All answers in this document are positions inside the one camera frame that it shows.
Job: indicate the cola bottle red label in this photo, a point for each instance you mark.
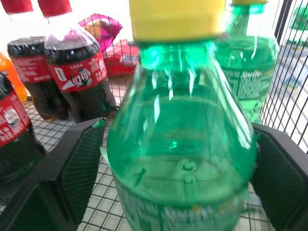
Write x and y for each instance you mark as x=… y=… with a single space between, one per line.
x=31 y=72
x=79 y=72
x=14 y=144

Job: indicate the orange soda bottle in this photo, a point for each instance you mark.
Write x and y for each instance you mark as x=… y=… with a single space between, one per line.
x=12 y=77

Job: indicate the green Sprite bottle yellow cap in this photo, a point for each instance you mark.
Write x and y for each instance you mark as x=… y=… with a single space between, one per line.
x=250 y=72
x=178 y=134

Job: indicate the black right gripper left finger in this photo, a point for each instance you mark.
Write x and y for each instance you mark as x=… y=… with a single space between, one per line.
x=60 y=168

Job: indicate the red flat box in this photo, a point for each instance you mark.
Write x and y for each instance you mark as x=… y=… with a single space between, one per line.
x=120 y=59

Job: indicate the pink snack bag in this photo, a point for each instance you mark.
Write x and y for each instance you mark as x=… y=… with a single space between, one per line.
x=103 y=29

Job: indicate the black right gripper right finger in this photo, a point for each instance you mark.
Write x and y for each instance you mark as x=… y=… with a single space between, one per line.
x=281 y=173

